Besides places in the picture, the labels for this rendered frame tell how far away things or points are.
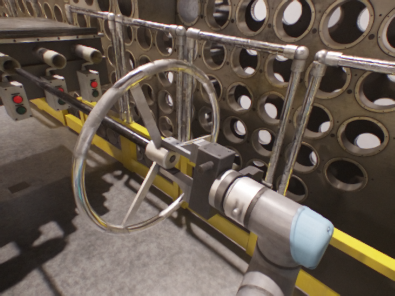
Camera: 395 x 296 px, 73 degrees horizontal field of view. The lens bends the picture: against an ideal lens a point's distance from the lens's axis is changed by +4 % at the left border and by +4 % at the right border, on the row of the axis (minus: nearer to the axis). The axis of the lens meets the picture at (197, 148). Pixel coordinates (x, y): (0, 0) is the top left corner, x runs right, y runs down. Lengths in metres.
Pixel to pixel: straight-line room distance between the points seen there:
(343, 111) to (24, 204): 1.98
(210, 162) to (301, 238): 0.17
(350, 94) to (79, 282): 1.71
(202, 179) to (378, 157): 1.50
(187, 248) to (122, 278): 0.34
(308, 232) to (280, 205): 0.05
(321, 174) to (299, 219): 1.61
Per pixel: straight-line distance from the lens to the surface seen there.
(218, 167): 0.43
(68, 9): 2.04
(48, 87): 0.97
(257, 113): 2.04
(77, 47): 1.50
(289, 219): 0.40
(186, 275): 1.38
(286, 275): 0.47
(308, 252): 0.40
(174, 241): 1.49
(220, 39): 1.10
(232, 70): 2.08
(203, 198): 0.48
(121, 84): 0.43
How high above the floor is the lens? 1.16
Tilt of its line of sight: 31 degrees down
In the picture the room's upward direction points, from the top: 3 degrees clockwise
